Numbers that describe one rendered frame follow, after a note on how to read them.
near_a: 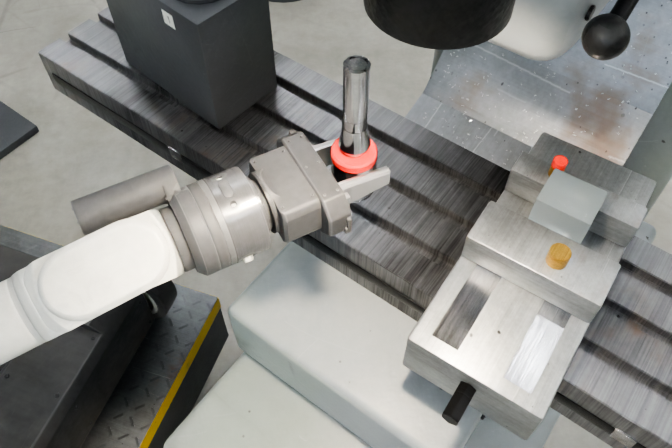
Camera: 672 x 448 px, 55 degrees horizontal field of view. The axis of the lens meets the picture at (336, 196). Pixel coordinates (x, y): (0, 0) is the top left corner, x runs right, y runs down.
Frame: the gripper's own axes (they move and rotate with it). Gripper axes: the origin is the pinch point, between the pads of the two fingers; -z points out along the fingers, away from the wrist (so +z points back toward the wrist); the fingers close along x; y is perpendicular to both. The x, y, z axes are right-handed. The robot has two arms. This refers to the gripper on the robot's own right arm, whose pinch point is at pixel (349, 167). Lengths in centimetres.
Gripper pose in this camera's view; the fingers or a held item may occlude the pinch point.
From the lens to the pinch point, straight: 67.2
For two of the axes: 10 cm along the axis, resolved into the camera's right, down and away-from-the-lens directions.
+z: -8.8, 3.8, -2.9
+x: -4.8, -7.0, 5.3
